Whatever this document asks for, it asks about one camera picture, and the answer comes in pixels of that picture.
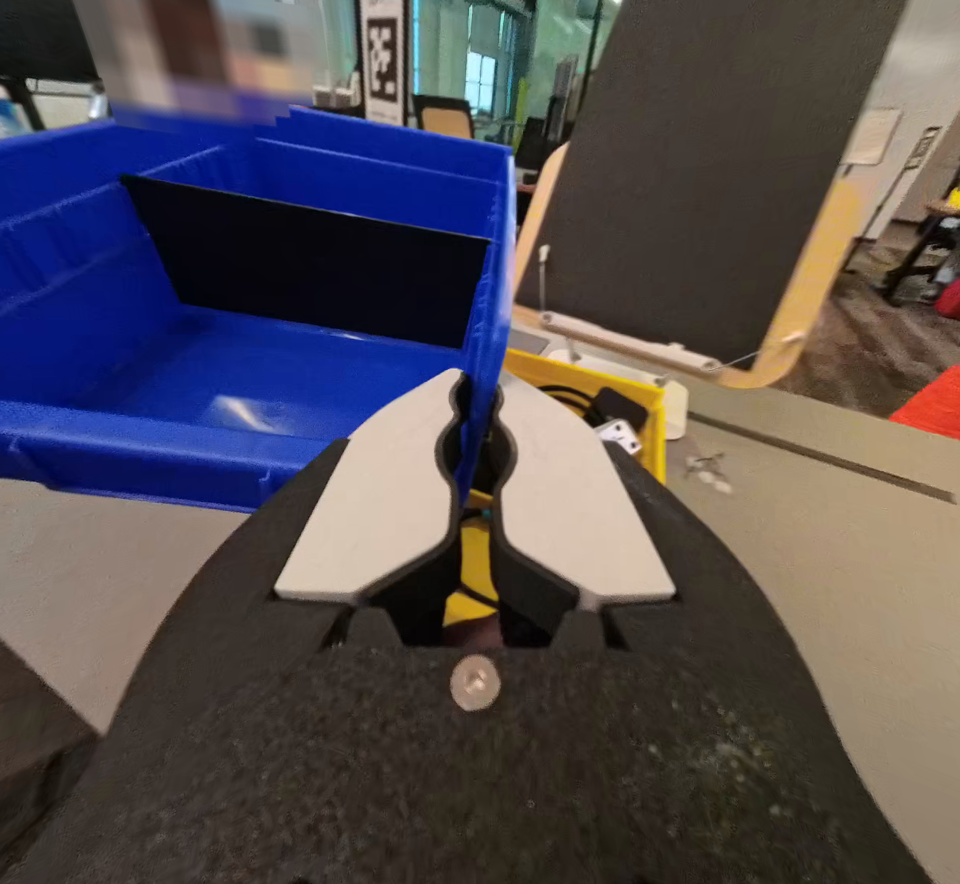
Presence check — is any white stand bar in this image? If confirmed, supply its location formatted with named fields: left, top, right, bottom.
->
left=540, top=310, right=723, bottom=372

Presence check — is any black USB hub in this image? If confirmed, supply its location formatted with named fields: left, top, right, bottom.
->
left=536, top=385, right=651, bottom=436

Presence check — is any orange traffic cone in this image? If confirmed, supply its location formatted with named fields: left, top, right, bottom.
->
left=888, top=365, right=960, bottom=442

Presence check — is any marker tag board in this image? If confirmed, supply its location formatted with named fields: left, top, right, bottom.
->
left=352, top=0, right=414, bottom=127

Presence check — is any blue plastic bin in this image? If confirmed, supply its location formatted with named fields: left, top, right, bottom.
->
left=0, top=106, right=520, bottom=515

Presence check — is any tan office chair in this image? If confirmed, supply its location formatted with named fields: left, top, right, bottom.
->
left=411, top=95, right=477, bottom=142

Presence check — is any black bin divider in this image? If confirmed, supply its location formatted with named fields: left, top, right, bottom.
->
left=120, top=175, right=493, bottom=351

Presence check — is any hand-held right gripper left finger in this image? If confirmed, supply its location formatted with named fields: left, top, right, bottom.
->
left=272, top=367, right=469, bottom=646

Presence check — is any small white clip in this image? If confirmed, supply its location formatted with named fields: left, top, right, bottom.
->
left=684, top=451, right=735, bottom=495

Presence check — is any grey desk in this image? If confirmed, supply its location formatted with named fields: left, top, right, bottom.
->
left=0, top=320, right=960, bottom=884

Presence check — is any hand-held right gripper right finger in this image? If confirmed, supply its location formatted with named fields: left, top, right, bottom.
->
left=489, top=376, right=678, bottom=646

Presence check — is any dark grey panel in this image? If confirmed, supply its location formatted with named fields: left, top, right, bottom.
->
left=517, top=0, right=929, bottom=372

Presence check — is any yellow plastic bin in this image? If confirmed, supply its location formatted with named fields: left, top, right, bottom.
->
left=442, top=347, right=667, bottom=630

